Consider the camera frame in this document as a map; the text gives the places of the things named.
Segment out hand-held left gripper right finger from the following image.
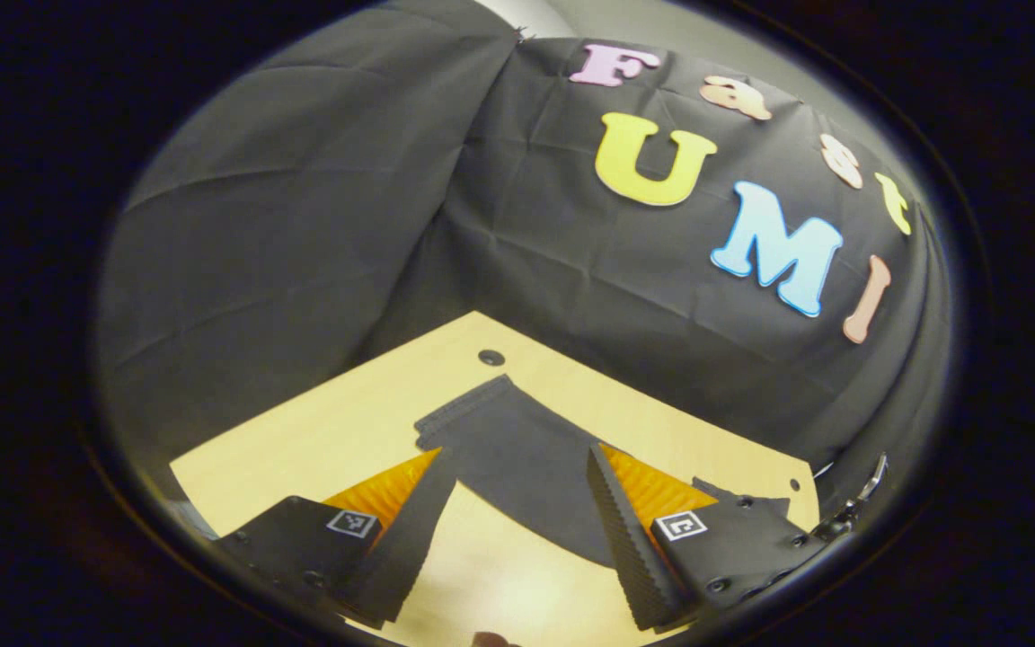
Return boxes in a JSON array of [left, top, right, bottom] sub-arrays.
[[584, 442, 830, 633]]

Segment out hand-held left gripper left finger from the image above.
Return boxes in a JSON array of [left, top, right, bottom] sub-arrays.
[[215, 447, 461, 630]]

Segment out dark grey jeans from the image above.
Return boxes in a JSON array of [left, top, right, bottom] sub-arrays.
[[413, 374, 793, 569]]

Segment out metal clamp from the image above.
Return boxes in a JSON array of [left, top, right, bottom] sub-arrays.
[[812, 452, 889, 542]]

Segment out black backdrop cloth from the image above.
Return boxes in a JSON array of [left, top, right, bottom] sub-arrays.
[[93, 0, 954, 531]]

